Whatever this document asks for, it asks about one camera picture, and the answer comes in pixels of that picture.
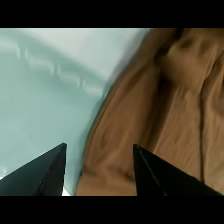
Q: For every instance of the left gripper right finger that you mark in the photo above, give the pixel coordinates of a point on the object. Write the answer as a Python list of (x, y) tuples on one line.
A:
[(156, 178)]

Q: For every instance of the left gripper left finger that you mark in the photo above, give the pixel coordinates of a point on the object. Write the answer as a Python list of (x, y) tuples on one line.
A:
[(43, 176)]

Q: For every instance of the brown shirt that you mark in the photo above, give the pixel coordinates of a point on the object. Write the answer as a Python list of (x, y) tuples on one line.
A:
[(160, 110)]

